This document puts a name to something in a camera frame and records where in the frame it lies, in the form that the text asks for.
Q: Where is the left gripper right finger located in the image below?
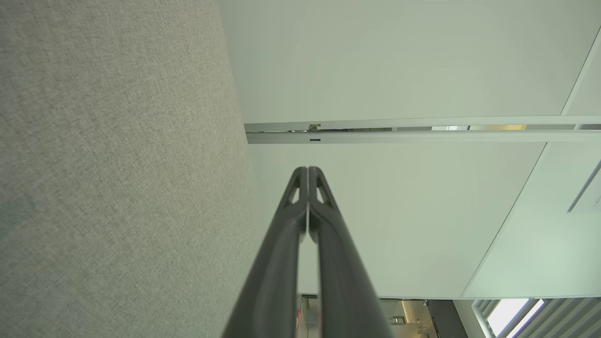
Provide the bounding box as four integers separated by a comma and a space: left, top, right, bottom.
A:
308, 166, 395, 338

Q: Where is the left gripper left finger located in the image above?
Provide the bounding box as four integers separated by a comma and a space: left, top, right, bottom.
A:
221, 166, 309, 338

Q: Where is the window with blinds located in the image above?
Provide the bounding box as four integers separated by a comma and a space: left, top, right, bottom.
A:
471, 298, 601, 338

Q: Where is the ceiling light strip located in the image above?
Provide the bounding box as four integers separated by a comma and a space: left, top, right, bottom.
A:
567, 160, 601, 213

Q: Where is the grey partition post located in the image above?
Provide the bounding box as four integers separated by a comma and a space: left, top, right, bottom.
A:
244, 115, 601, 145

